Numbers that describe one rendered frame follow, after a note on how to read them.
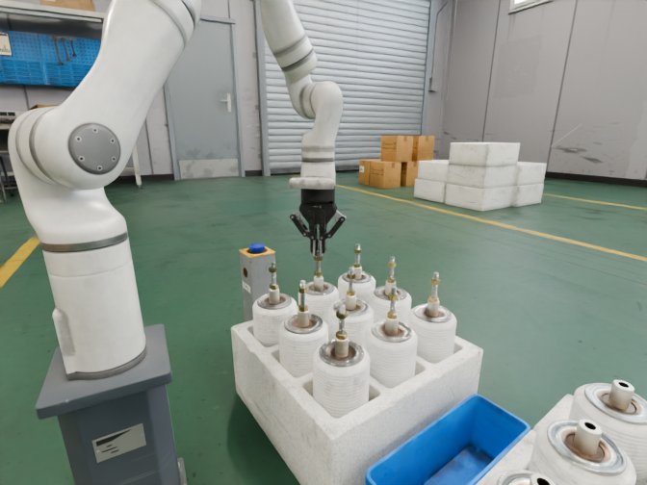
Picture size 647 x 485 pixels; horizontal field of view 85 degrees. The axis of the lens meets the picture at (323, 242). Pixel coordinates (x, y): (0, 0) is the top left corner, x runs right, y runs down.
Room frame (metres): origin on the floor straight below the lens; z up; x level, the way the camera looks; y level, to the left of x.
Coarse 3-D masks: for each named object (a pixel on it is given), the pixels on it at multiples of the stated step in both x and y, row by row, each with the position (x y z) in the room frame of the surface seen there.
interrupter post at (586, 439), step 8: (584, 424) 0.33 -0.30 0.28; (592, 424) 0.33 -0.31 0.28; (576, 432) 0.33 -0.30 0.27; (584, 432) 0.32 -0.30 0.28; (592, 432) 0.32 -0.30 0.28; (600, 432) 0.32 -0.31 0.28; (576, 440) 0.33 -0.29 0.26; (584, 440) 0.32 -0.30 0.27; (592, 440) 0.32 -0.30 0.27; (584, 448) 0.32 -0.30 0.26; (592, 448) 0.32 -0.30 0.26
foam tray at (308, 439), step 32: (256, 352) 0.62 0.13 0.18; (480, 352) 0.63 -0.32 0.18; (256, 384) 0.62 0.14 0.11; (288, 384) 0.53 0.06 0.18; (416, 384) 0.53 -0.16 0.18; (448, 384) 0.57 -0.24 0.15; (256, 416) 0.63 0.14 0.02; (288, 416) 0.51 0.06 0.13; (320, 416) 0.45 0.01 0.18; (352, 416) 0.45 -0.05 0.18; (384, 416) 0.47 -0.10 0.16; (416, 416) 0.52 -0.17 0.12; (288, 448) 0.51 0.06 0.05; (320, 448) 0.43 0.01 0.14; (352, 448) 0.43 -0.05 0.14; (384, 448) 0.47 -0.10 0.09; (320, 480) 0.43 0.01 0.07; (352, 480) 0.43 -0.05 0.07
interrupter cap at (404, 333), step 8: (384, 320) 0.62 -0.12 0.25; (376, 328) 0.59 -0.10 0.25; (384, 328) 0.59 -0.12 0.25; (400, 328) 0.59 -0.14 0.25; (408, 328) 0.59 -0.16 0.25; (376, 336) 0.56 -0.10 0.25; (384, 336) 0.56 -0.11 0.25; (392, 336) 0.56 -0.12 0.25; (400, 336) 0.56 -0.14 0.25; (408, 336) 0.56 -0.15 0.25
